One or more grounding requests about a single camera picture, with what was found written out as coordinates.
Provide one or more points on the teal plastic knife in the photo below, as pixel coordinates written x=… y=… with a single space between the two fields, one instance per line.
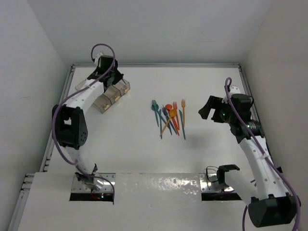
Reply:
x=160 y=122
x=182 y=124

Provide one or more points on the orange plastic knife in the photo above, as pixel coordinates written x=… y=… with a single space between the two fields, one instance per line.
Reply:
x=177 y=123

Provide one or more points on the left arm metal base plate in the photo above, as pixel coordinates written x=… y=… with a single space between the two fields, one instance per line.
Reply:
x=84 y=184

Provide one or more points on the orange plastic fork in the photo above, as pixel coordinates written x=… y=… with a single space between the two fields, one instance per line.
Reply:
x=175 y=107

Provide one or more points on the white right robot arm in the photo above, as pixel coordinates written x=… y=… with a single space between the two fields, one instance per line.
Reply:
x=270 y=201

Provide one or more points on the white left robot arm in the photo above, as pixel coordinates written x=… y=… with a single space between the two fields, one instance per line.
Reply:
x=69 y=128

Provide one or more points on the orange plastic spoon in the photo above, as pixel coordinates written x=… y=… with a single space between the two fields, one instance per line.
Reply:
x=173 y=120

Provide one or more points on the clear spoon container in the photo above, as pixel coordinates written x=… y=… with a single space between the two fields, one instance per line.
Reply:
x=123 y=86

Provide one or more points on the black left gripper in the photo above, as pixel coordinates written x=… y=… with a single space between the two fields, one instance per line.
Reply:
x=118 y=76

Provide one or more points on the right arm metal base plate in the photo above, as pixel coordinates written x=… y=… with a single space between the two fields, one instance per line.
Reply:
x=209 y=184

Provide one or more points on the clear middle container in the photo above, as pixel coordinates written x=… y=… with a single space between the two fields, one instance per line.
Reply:
x=113 y=94

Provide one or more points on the teal plastic spoon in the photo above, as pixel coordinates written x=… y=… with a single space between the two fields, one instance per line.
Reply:
x=161 y=117

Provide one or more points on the teal plastic fork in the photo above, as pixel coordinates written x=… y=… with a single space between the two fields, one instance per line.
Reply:
x=155 y=108

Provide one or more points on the yellow plastic fork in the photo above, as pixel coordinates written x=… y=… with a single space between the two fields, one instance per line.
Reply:
x=183 y=104

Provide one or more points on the clear outer container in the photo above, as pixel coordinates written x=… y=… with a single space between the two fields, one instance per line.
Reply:
x=103 y=103

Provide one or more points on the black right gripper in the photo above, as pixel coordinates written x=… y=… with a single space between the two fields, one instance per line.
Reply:
x=214 y=102

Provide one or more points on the yellow plastic spoon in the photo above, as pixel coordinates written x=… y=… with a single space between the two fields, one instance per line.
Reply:
x=169 y=120

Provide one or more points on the dark blue plastic fork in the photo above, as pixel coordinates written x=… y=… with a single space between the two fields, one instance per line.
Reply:
x=167 y=118

